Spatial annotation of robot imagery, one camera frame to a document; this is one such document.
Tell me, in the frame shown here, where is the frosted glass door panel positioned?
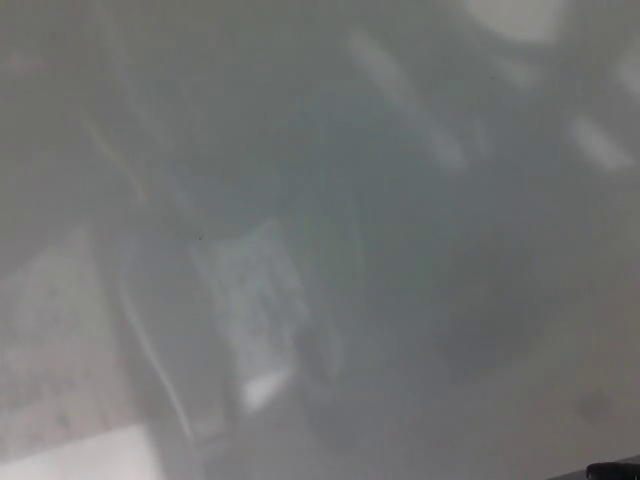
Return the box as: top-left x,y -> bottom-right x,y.
0,0 -> 640,480

